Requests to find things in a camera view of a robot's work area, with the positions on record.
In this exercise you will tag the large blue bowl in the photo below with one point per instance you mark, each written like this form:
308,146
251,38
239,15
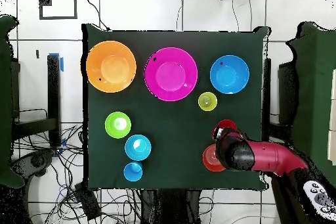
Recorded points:
229,74

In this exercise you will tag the large orange bowl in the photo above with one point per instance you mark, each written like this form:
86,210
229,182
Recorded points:
110,66

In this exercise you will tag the yellow cup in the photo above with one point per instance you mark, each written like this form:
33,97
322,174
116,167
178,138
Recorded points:
207,101

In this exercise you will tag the red cup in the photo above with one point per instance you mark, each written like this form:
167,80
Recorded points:
226,124

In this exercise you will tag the small red-orange bowl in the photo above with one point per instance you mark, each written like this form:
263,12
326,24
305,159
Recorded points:
210,159

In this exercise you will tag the small green bowl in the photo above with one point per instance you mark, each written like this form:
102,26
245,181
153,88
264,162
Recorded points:
118,125

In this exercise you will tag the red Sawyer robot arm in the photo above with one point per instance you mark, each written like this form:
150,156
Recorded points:
270,155

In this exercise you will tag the blue tape strip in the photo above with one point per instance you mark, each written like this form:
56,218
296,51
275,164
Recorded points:
62,63

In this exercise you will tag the dark green tablecloth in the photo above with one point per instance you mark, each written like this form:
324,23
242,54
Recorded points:
170,129

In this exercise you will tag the black metal post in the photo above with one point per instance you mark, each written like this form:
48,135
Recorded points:
53,90
267,90

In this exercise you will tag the green cloth covered side table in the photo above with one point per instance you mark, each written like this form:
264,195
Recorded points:
5,103
315,90

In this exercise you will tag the large pink bowl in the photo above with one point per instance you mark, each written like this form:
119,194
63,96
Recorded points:
170,74

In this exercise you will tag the black power strip box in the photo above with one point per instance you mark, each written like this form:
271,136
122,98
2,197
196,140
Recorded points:
88,201

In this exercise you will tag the small blue bowl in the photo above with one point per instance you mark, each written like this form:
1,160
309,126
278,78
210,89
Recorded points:
137,147

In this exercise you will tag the blue cup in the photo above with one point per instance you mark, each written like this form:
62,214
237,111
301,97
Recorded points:
132,172

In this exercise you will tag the white box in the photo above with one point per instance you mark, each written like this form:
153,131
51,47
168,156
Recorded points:
332,142

